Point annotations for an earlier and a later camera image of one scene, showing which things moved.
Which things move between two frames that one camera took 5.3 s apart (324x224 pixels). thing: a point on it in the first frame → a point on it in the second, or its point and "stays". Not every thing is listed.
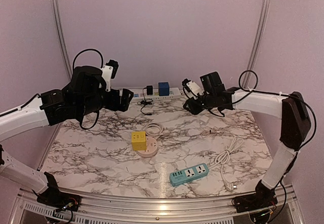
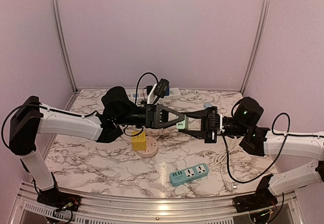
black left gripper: [123, 106] → [156, 115]
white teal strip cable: [221, 158] stays
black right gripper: [193, 109] → [211, 115]
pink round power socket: [151, 148] stays
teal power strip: [183, 176] stays
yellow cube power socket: [138, 140] stays
